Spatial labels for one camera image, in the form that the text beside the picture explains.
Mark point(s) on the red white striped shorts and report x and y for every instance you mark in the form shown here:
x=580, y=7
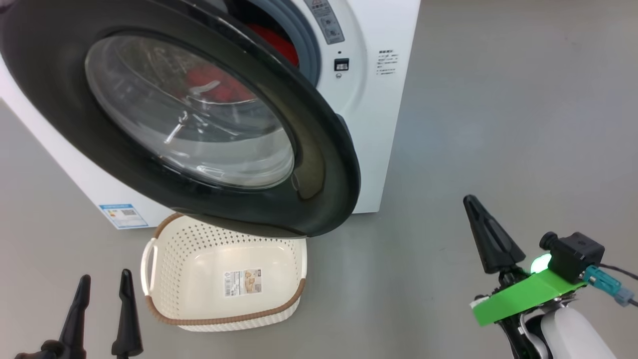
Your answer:
x=219, y=87

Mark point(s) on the blue energy label sticker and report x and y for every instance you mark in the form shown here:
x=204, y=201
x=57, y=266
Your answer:
x=123, y=216

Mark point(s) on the paper sticker inside basket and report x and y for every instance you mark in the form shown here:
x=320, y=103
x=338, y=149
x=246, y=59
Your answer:
x=242, y=283

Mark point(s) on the grey warning sticker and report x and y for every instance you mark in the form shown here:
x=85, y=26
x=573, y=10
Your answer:
x=326, y=25

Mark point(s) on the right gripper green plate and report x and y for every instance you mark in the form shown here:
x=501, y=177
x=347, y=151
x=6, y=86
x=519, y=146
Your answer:
x=528, y=294

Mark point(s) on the white front-load washing machine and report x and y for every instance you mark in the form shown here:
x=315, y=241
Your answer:
x=379, y=149

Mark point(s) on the black round glass washer door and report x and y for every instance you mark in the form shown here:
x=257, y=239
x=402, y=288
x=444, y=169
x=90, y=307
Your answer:
x=324, y=174

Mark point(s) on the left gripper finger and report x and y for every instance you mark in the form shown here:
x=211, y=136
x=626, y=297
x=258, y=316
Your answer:
x=77, y=324
x=128, y=324

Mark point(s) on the cream laundry basket brown rim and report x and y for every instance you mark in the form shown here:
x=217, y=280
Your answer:
x=199, y=249

